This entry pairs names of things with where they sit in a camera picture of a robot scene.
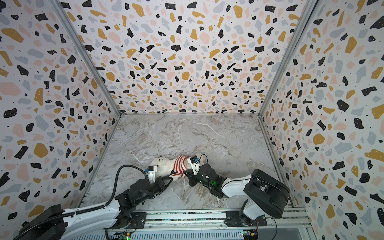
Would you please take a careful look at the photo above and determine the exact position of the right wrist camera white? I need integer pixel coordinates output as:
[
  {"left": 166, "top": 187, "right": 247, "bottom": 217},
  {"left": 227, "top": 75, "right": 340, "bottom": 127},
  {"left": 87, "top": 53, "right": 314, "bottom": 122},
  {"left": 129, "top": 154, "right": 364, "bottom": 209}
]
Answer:
[{"left": 189, "top": 155, "right": 201, "bottom": 176}]

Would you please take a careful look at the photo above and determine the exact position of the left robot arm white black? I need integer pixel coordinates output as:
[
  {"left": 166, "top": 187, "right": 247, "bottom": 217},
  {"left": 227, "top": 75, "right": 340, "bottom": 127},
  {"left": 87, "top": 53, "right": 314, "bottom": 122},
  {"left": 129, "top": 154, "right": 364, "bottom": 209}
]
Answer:
[{"left": 14, "top": 177, "right": 173, "bottom": 240}]

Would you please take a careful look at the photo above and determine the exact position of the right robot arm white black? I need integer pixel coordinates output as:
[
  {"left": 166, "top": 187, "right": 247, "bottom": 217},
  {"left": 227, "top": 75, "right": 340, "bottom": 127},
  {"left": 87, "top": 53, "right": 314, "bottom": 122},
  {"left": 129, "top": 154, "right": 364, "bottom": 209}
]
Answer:
[{"left": 184, "top": 164, "right": 290, "bottom": 227}]

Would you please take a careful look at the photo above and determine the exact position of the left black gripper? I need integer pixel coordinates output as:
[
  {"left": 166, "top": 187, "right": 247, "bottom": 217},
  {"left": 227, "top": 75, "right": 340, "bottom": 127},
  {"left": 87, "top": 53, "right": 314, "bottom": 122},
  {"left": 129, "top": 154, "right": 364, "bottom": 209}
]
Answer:
[{"left": 137, "top": 176, "right": 175, "bottom": 206}]

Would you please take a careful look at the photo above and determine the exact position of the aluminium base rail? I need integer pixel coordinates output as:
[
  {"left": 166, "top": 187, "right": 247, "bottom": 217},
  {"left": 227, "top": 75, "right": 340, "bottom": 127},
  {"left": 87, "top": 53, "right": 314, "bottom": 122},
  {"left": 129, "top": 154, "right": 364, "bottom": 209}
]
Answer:
[{"left": 108, "top": 208, "right": 312, "bottom": 231}]

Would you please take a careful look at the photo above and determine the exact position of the left black corrugated cable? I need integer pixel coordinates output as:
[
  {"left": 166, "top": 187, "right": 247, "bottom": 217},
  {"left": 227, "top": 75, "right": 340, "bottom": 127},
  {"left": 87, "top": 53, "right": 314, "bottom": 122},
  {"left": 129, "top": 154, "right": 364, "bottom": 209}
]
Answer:
[{"left": 11, "top": 164, "right": 149, "bottom": 240}]

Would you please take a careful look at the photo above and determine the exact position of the red white striped knit sweater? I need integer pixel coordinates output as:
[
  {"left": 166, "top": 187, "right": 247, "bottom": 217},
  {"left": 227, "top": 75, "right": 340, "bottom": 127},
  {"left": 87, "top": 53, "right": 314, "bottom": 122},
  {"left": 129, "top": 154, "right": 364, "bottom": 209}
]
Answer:
[{"left": 171, "top": 156, "right": 189, "bottom": 178}]

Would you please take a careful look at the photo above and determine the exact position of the white slotted cable duct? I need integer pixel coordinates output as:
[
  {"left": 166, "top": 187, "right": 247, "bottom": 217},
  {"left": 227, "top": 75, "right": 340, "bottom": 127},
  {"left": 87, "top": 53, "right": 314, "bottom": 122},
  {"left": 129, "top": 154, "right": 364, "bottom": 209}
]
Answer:
[{"left": 70, "top": 230, "right": 245, "bottom": 240}]

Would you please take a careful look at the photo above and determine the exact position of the white plush teddy bear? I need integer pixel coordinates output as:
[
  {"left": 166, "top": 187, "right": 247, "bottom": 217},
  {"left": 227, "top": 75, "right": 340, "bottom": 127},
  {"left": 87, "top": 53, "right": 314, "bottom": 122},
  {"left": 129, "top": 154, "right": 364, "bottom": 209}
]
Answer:
[{"left": 150, "top": 157, "right": 191, "bottom": 180}]

